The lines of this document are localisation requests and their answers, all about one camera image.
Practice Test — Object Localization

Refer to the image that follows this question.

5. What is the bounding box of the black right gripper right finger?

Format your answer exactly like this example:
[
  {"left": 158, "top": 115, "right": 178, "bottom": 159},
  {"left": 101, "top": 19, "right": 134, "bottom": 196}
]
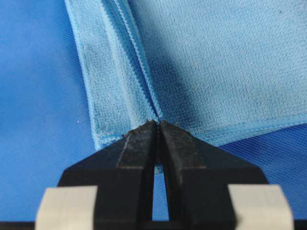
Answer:
[{"left": 158, "top": 119, "right": 293, "bottom": 230}]

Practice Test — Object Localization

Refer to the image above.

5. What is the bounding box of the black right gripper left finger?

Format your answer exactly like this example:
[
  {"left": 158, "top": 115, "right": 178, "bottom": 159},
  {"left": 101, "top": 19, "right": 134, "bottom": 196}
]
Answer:
[{"left": 35, "top": 119, "right": 158, "bottom": 230}]

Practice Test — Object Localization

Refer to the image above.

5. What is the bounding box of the light blue towel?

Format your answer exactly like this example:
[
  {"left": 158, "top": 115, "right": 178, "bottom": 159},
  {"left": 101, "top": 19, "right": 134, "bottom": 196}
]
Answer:
[{"left": 65, "top": 0, "right": 307, "bottom": 150}]

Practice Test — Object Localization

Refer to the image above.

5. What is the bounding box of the dark blue table cloth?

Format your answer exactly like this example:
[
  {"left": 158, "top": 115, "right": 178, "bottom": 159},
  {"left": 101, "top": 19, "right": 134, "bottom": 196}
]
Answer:
[{"left": 0, "top": 0, "right": 307, "bottom": 221}]

